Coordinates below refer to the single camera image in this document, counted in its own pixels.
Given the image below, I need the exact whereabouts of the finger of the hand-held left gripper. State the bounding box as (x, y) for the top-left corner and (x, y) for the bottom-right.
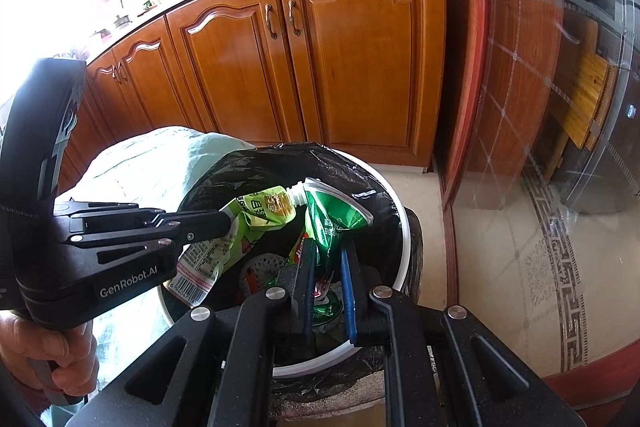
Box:
(54, 201), (235, 233)
(71, 222), (233, 266)

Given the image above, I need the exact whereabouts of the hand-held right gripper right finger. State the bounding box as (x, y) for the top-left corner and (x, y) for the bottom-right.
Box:
(340, 243), (586, 427)

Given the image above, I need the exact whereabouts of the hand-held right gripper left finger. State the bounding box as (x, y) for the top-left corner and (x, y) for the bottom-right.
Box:
(65, 237), (318, 427)

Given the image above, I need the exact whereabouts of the white foam fruit net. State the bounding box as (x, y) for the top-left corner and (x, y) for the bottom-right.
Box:
(244, 254), (287, 282)

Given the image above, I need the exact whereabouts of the light green spout pouch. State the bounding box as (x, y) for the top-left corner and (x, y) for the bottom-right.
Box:
(167, 184), (308, 308)

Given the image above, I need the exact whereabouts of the green foil bag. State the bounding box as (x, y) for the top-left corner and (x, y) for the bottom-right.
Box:
(290, 177), (375, 325)

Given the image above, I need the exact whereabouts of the white round trash bin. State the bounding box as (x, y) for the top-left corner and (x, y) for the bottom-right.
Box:
(159, 142), (426, 380)

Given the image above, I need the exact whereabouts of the white bin with black bag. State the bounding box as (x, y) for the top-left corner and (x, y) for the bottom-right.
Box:
(177, 141), (426, 404)

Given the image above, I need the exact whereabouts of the person's left hand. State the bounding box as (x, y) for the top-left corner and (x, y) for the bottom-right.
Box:
(0, 309), (101, 400)

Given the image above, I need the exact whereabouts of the floral turquoise tablecloth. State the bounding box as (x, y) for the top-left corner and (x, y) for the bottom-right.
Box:
(55, 126), (257, 349)

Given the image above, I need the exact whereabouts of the wooden kitchen base cabinet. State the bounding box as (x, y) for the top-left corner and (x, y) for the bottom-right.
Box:
(60, 0), (448, 168)

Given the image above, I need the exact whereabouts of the red framed glass door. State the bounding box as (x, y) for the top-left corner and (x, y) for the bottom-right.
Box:
(420, 0), (640, 413)

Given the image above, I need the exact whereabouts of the wooden chair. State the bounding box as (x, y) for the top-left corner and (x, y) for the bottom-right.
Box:
(542, 19), (627, 184)

